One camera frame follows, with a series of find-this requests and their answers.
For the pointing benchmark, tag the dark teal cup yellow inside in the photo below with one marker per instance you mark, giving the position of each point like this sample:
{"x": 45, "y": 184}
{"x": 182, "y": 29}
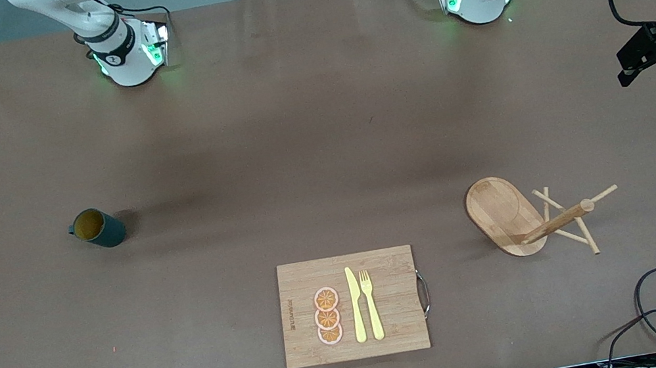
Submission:
{"x": 109, "y": 232}

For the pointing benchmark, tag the yellow plastic fork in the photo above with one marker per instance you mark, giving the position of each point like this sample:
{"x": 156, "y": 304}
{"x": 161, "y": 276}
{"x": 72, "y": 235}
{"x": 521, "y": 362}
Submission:
{"x": 374, "y": 316}

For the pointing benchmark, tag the orange slice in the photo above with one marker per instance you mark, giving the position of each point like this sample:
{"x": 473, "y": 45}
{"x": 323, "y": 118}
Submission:
{"x": 327, "y": 320}
{"x": 326, "y": 298}

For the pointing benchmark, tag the brown table cover sheet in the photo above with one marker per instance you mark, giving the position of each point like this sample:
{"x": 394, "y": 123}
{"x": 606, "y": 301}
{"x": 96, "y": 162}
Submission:
{"x": 295, "y": 149}

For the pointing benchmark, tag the yellow plastic knife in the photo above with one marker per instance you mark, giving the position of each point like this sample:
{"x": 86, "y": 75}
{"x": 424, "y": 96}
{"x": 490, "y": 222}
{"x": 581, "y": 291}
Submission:
{"x": 357, "y": 312}

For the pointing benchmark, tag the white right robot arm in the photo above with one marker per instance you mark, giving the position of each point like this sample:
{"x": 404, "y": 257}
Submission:
{"x": 127, "y": 58}

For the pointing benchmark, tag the bamboo cutting board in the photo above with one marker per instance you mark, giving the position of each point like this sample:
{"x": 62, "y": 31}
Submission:
{"x": 388, "y": 307}

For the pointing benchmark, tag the wooden mug tree stand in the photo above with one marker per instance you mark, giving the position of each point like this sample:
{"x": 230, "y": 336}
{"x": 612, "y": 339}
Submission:
{"x": 499, "y": 209}

